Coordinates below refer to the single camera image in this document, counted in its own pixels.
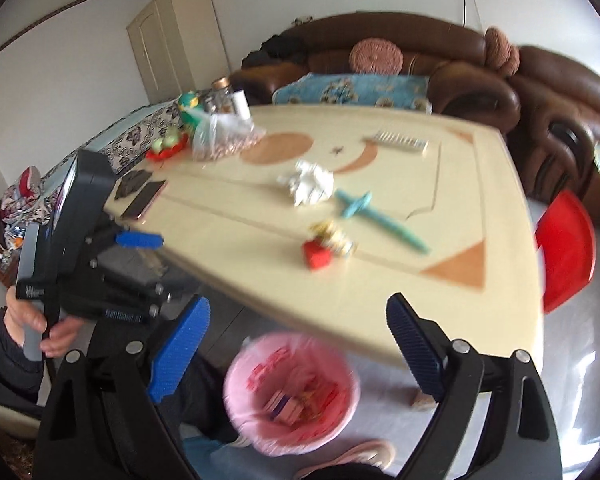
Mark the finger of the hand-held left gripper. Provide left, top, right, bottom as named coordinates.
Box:
left=80, top=252, right=202, bottom=320
left=86, top=227, right=164, bottom=261

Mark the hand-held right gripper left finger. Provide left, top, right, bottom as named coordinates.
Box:
left=34, top=296, right=212, bottom=480

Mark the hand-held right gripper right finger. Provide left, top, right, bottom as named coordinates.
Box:
left=386, top=292, right=565, bottom=480

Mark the pink-lined trash bin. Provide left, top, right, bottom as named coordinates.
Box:
left=223, top=334, right=361, bottom=457

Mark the red and gold card box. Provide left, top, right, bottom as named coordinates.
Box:
left=300, top=382, right=342, bottom=413

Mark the blue medicine box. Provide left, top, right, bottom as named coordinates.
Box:
left=265, top=391, right=302, bottom=423

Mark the person's left forearm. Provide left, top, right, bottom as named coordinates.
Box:
left=0, top=307, right=46, bottom=408

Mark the person's left hand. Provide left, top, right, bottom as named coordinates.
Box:
left=5, top=287, right=84, bottom=361

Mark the pink smartphone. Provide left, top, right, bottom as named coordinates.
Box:
left=121, top=180, right=168, bottom=222

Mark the person's leg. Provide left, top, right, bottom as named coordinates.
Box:
left=177, top=355, right=241, bottom=443

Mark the colourful cloth pile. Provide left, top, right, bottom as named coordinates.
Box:
left=0, top=167, right=46, bottom=251

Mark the red plate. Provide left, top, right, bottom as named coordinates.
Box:
left=146, top=137, right=188, bottom=162

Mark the teal toy sword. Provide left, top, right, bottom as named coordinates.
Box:
left=335, top=189, right=431, bottom=255

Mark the pink shoe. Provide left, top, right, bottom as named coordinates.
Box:
left=295, top=440, right=396, bottom=480

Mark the clear bag of nuts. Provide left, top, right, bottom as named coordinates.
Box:
left=192, top=112, right=267, bottom=162

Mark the small red box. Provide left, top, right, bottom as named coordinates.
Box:
left=302, top=240, right=333, bottom=271

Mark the gold foil wrapper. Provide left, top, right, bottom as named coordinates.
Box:
left=310, top=220, right=356, bottom=256

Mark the green cartoon water bottle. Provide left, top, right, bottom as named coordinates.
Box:
left=177, top=92, right=206, bottom=133

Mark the glass bottle with bronze cap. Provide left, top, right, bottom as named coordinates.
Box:
left=211, top=77, right=235, bottom=113

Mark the white bottle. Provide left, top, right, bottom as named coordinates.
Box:
left=231, top=89, right=251, bottom=120

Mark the red plastic stool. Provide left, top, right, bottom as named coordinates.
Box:
left=534, top=190, right=597, bottom=316

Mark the crumpled white tissue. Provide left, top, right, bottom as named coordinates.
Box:
left=277, top=159, right=335, bottom=207

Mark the cream wardrobe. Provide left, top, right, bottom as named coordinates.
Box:
left=126, top=0, right=231, bottom=105

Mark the white remote control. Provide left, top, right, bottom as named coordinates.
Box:
left=362, top=130, right=429, bottom=153

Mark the dark clothing pile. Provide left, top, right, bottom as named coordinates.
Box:
left=242, top=32, right=311, bottom=68

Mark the blue patterned cushion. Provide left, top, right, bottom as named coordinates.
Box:
left=272, top=72, right=433, bottom=113

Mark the brown leather armchair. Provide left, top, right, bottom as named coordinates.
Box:
left=505, top=45, right=600, bottom=233

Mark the round pink knitted cushion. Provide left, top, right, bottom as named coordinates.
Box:
left=350, top=38, right=405, bottom=75
left=484, top=26, right=521, bottom=77

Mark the brown leather sofa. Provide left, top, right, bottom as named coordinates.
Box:
left=230, top=12, right=521, bottom=121

